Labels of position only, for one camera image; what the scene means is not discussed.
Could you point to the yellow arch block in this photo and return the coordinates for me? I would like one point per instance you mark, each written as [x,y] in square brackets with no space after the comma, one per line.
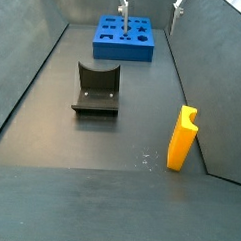
[182,138]

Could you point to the black curved holder bracket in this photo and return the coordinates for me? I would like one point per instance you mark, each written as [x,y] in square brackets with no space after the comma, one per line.
[99,90]

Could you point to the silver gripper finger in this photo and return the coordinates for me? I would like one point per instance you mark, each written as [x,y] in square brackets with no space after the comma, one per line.
[123,9]
[177,12]

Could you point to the blue shape sorter board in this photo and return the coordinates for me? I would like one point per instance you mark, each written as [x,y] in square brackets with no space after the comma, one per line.
[111,43]

